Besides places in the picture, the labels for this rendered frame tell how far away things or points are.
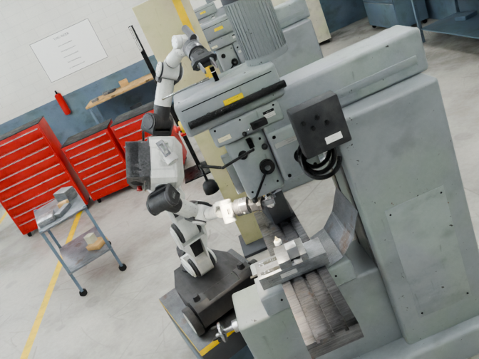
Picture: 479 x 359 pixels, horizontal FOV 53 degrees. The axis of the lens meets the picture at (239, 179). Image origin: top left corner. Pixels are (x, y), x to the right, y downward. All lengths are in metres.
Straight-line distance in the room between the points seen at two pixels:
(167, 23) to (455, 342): 2.89
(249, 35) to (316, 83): 0.36
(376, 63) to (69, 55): 9.66
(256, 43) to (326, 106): 0.42
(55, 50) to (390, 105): 9.85
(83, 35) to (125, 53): 0.93
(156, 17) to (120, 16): 7.34
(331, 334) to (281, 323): 0.59
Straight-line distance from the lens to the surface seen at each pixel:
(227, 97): 2.07
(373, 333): 2.83
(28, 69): 11.66
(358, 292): 2.63
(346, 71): 2.20
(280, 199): 2.78
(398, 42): 2.27
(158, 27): 3.87
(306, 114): 1.90
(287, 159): 2.21
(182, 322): 3.37
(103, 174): 7.26
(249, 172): 2.21
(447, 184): 2.44
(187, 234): 2.97
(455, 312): 2.88
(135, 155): 2.52
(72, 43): 11.38
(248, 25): 2.08
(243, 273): 3.12
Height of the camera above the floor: 2.32
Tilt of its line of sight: 23 degrees down
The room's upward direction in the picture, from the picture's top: 25 degrees counter-clockwise
